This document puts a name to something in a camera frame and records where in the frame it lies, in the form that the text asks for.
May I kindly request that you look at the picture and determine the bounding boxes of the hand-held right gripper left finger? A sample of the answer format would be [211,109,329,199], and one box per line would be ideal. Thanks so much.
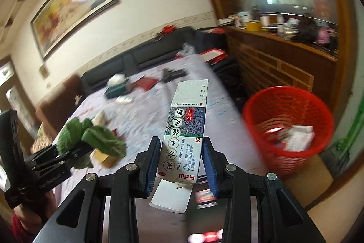
[33,136,161,243]

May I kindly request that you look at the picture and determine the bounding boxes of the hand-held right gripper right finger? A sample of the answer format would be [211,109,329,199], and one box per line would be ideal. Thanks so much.
[202,138,327,243]

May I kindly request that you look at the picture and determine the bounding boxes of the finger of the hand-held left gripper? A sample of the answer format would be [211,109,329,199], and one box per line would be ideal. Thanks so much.
[24,144,60,169]
[36,143,95,176]

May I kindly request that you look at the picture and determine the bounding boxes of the green knitted cloth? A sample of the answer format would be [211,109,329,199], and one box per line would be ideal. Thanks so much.
[56,118,126,169]

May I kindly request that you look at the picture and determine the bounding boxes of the white medicine box blue pattern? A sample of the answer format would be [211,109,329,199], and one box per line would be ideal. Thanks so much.
[149,79,209,213]

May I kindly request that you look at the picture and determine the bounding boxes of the red plastic mesh basket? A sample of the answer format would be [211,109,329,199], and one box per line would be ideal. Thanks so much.
[242,85,334,179]

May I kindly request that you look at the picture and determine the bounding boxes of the white plastic wrapper red print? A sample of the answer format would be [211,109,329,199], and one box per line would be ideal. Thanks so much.
[284,125,315,151]

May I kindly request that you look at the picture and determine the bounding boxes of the person's left hand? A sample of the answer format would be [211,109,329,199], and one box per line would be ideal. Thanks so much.
[15,191,59,238]

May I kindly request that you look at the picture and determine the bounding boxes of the yellow sponge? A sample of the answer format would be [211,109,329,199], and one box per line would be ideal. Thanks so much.
[92,149,116,169]

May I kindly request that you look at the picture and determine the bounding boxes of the black smartphone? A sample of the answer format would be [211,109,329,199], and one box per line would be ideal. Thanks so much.
[186,186,226,243]

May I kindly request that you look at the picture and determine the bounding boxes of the brown padded panel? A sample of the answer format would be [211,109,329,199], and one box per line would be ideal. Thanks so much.
[35,75,86,135]

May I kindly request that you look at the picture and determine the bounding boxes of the person's patterned clothing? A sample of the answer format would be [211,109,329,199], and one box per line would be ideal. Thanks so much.
[11,215,32,243]

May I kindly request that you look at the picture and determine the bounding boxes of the white spray bottle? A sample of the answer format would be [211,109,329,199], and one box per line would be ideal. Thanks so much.
[116,95,135,105]

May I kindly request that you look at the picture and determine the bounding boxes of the dark green tissue box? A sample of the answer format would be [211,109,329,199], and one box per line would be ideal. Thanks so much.
[104,74,133,100]

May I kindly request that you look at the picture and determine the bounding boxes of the red pouch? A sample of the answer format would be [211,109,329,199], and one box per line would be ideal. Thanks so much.
[135,76,160,92]

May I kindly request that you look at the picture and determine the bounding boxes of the black toy gun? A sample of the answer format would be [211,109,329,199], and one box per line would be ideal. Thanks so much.
[162,68,187,83]

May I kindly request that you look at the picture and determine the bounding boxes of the black sofa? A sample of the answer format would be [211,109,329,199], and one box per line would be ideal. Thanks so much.
[81,27,205,95]

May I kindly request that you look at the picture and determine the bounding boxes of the red white flat box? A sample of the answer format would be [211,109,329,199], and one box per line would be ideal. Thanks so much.
[199,48,228,65]

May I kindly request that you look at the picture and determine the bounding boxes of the clear plastic bag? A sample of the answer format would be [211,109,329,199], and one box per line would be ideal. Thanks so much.
[175,44,197,59]

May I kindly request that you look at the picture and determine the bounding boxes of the wooden counter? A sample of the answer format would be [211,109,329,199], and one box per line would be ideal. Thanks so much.
[225,25,339,107]

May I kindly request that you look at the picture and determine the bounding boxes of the red items on headboard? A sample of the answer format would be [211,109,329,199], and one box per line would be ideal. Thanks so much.
[155,26,174,39]

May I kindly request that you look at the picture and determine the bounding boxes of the framed painting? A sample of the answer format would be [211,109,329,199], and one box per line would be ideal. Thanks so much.
[30,0,120,62]

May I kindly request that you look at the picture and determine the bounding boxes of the black handbag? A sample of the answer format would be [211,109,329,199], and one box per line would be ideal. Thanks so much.
[297,18,319,39]

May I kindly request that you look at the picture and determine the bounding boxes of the pink item on counter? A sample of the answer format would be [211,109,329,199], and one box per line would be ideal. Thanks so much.
[317,27,332,46]

